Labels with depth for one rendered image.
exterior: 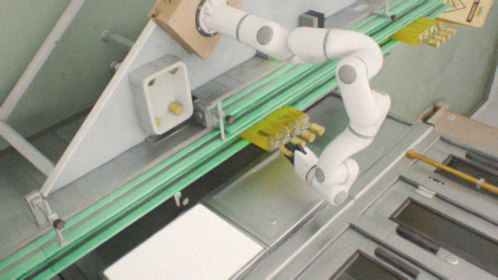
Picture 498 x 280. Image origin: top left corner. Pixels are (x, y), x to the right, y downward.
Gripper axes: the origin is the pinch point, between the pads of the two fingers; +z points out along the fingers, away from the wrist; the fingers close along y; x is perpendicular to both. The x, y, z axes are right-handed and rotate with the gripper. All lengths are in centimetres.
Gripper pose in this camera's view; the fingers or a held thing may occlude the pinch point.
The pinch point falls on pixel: (290, 151)
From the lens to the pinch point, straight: 174.6
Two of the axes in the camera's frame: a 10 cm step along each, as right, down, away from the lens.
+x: -8.7, 3.3, -3.7
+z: -4.9, -4.9, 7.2
